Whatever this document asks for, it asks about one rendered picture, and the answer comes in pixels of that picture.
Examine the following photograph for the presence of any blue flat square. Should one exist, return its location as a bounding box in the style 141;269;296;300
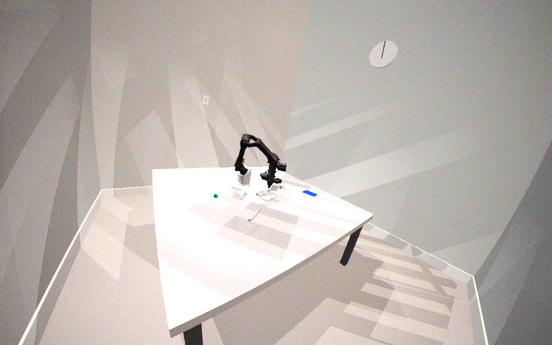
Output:
302;190;318;197

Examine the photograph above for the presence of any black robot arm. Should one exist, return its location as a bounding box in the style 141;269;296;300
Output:
235;134;287;180

